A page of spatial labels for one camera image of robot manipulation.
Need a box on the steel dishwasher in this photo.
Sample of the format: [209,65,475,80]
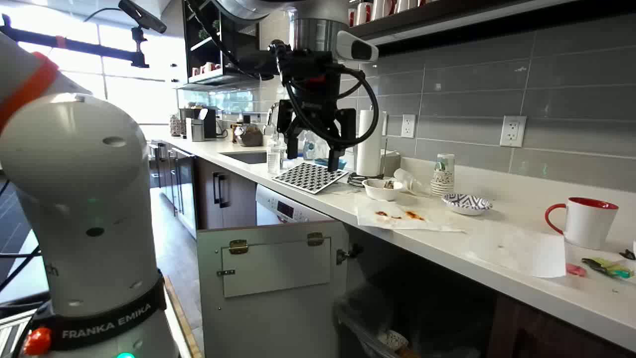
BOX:
[253,184,334,230]

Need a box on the white bottle green label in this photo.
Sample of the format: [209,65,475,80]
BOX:
[430,152,459,200]

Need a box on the black coffee machine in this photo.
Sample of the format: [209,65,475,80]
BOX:
[181,106,221,144]

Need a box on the grey trash bin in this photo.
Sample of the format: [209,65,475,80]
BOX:
[332,291,469,358]

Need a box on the blue camera boom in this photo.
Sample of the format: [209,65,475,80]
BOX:
[0,13,151,70]

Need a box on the white mug red rim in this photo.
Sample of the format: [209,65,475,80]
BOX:
[543,196,620,253]

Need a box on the open cabinet door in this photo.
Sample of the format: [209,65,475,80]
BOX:
[195,220,352,358]

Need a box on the dark wall shelf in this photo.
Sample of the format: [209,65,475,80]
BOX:
[346,0,636,57]

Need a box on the white wall outlet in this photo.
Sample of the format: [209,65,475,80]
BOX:
[497,114,529,150]
[398,112,420,142]

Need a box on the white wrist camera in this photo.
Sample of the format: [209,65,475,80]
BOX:
[334,29,382,66]

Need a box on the black white checkered mat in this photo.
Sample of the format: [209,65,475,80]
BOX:
[273,160,350,198]

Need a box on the napkin dispenser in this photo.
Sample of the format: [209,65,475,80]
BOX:
[380,150,404,180]

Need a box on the white bowl with leftovers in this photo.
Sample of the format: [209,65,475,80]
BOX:
[362,176,408,204]

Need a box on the green wrapper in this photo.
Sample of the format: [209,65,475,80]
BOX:
[581,257,636,283]

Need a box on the kitchen sink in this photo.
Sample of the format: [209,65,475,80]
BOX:
[221,150,271,168]

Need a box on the small patterned plate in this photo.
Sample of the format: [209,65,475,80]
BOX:
[440,192,495,220]

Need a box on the crumpled white tissue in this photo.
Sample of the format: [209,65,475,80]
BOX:
[390,166,424,196]

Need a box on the clear plastic water bottle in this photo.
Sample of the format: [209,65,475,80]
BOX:
[265,132,288,180]

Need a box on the brown pot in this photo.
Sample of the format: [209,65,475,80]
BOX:
[231,118,267,150]

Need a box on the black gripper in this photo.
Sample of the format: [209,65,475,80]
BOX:
[275,49,360,172]

